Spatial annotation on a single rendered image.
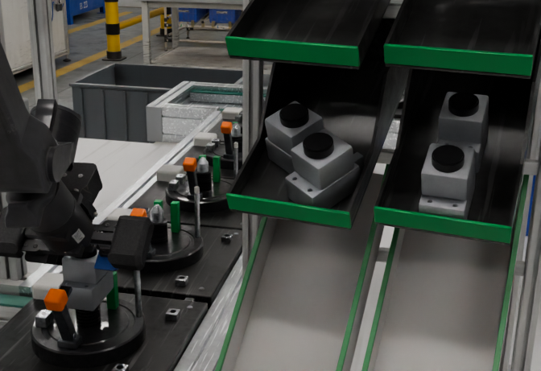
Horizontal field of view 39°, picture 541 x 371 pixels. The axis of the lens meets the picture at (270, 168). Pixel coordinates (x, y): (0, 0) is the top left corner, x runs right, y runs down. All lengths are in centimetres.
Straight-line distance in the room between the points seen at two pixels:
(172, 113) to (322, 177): 142
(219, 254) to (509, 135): 53
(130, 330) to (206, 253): 27
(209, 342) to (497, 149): 44
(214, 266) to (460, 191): 53
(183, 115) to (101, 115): 90
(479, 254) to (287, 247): 22
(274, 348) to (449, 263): 22
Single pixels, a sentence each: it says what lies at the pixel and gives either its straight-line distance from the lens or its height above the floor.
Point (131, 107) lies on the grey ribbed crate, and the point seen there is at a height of 77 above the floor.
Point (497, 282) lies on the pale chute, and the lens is 88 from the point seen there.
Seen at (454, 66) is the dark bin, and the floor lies 135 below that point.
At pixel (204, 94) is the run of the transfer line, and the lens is 237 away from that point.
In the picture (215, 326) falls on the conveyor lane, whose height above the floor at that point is 96.
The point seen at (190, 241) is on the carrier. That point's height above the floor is 99.
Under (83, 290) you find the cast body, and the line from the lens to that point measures 95.
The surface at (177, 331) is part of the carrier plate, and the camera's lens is 101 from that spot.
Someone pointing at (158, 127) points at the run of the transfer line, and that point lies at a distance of 216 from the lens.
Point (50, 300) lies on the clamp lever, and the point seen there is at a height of 107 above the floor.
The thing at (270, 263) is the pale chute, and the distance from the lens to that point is 90.
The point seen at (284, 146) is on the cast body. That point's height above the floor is 125.
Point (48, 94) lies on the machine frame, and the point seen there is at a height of 100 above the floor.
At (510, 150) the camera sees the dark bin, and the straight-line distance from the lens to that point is 85.
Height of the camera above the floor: 149
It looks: 19 degrees down
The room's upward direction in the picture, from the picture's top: 1 degrees clockwise
